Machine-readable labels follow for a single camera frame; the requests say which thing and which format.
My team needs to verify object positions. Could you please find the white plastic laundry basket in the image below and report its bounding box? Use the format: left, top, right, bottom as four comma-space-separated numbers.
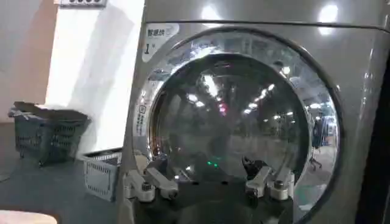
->
82, 147, 124, 202

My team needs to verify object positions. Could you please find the white wall power strip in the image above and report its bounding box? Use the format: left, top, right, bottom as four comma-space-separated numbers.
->
54, 0, 108, 9

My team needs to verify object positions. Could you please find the white label sticker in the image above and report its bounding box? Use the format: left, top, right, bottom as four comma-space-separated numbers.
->
141, 23, 180, 63

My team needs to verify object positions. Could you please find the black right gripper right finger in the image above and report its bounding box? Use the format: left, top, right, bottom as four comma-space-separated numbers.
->
242, 156, 296, 201

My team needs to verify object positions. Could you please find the round glass dryer door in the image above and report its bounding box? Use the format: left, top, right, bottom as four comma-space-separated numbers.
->
132, 26, 344, 224

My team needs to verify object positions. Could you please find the grey dryer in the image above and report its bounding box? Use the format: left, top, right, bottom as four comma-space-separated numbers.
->
116, 0, 390, 224

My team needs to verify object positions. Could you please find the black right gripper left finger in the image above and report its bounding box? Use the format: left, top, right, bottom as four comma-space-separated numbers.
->
124, 158, 179, 203

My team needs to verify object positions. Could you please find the dark green plastic basket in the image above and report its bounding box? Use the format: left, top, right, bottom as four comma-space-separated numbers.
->
7, 101, 91, 167

